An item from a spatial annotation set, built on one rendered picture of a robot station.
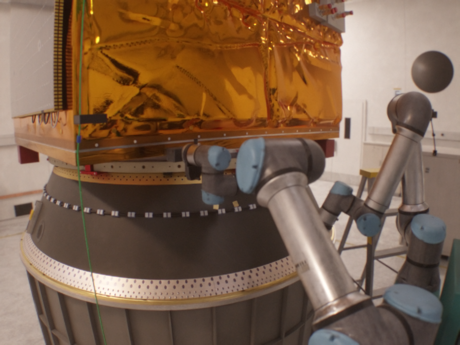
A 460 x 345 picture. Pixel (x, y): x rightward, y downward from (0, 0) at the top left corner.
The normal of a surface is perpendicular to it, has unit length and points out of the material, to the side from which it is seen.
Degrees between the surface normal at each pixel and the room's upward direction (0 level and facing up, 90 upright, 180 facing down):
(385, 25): 90
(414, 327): 49
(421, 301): 8
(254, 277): 43
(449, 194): 90
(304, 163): 86
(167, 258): 62
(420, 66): 90
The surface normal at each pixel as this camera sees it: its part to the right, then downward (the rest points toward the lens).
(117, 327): -0.13, 0.18
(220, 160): 0.72, 0.13
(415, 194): -0.36, 0.19
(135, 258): -0.02, -0.30
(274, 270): 0.37, -0.62
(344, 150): -0.69, 0.13
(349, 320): -0.32, -0.50
